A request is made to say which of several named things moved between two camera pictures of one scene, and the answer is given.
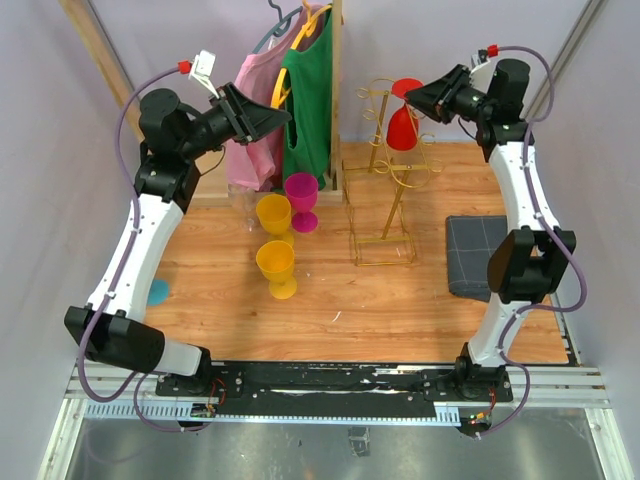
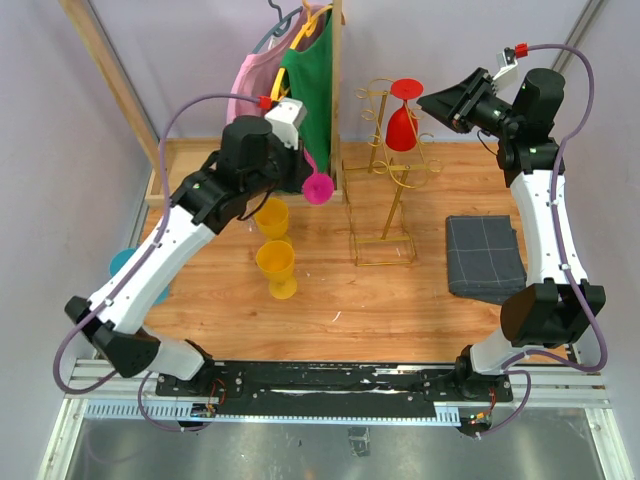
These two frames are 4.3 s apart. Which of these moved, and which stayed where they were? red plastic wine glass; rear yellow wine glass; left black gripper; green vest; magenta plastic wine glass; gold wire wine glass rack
Moved: magenta plastic wine glass; left black gripper
Stayed: red plastic wine glass; gold wire wine glass rack; green vest; rear yellow wine glass
